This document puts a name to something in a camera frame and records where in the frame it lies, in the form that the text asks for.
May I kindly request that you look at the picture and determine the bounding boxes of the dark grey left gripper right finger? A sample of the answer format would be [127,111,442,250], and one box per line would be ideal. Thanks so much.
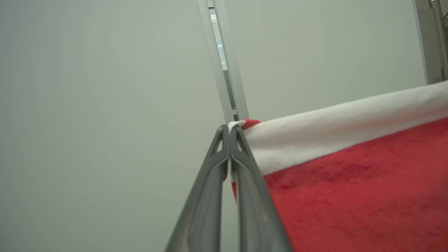
[230,125,293,252]

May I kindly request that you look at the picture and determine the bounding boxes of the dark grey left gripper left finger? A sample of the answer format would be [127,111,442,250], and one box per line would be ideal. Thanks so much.
[164,124,230,252]

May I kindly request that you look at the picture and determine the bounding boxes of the red shirt with white trim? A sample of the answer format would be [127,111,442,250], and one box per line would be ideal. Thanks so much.
[227,80,448,252]

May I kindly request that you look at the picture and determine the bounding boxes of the grey partition frame post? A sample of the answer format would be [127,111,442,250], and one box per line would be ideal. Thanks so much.
[213,0,250,121]
[196,0,236,124]

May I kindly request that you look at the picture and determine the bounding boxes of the grey corner frame post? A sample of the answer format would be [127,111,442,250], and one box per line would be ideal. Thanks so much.
[412,0,448,85]

